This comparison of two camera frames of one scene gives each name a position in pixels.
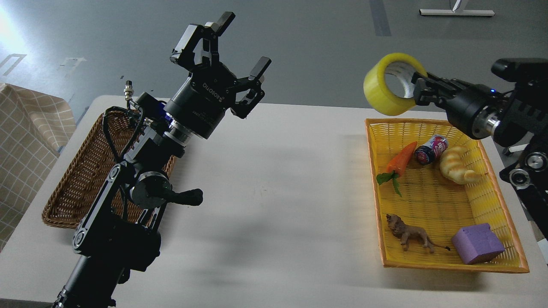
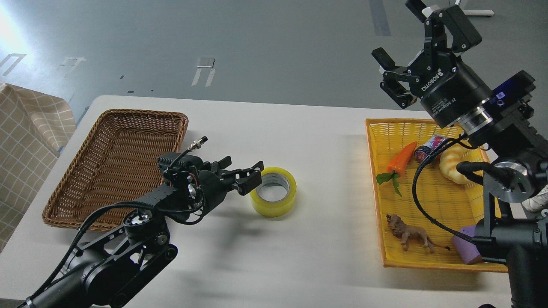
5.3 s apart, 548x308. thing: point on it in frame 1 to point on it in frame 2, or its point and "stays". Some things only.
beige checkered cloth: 33,126 stays
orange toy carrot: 396,165 stays
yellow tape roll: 376,92 to 275,197
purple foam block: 476,243 stays
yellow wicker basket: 439,204 stays
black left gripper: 201,102 to 215,188
